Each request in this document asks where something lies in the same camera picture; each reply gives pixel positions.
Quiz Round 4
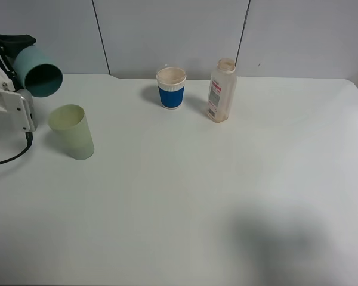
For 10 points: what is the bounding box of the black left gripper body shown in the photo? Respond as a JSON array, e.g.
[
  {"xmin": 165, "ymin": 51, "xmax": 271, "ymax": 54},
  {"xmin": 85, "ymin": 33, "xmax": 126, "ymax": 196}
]
[{"xmin": 0, "ymin": 34, "xmax": 17, "ymax": 88}]

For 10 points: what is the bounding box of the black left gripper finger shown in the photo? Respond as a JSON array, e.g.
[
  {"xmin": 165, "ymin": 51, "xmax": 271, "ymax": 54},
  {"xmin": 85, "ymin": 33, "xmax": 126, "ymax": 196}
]
[{"xmin": 0, "ymin": 34, "xmax": 36, "ymax": 58}]

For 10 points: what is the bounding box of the teal green plastic cup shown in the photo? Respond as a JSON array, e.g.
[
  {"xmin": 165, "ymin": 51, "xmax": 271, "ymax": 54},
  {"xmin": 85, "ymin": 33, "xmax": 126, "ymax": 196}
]
[{"xmin": 13, "ymin": 45, "xmax": 63, "ymax": 98}]

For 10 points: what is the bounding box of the clear plastic drink bottle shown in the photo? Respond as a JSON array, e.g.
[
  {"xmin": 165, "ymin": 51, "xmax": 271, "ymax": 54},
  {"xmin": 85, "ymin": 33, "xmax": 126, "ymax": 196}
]
[{"xmin": 207, "ymin": 58, "xmax": 237, "ymax": 123}]

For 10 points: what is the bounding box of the pale yellow-green plastic cup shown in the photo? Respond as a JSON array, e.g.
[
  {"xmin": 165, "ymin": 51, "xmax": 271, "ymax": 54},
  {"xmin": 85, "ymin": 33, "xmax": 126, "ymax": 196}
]
[{"xmin": 48, "ymin": 104, "xmax": 95, "ymax": 160}]

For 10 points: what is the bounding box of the blue sleeved paper cup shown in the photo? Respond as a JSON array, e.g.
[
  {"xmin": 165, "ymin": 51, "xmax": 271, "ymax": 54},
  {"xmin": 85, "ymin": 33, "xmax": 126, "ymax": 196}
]
[{"xmin": 156, "ymin": 66, "xmax": 187, "ymax": 110}]

